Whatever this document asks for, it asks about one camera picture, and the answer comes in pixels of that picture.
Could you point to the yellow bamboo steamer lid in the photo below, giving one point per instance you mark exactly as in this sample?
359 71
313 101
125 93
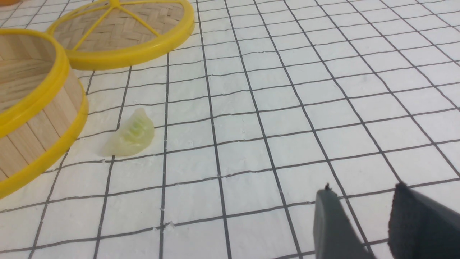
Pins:
112 34

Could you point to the yellow bamboo steamer tray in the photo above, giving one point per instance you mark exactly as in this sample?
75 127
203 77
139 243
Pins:
43 106

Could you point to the pale green dumpling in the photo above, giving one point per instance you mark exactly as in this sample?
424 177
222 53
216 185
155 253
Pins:
133 136

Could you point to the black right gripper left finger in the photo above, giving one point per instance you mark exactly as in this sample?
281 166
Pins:
334 237

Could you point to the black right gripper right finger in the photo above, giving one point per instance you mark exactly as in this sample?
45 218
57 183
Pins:
421 228

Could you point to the white black grid tablecloth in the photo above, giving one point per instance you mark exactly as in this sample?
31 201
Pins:
266 103

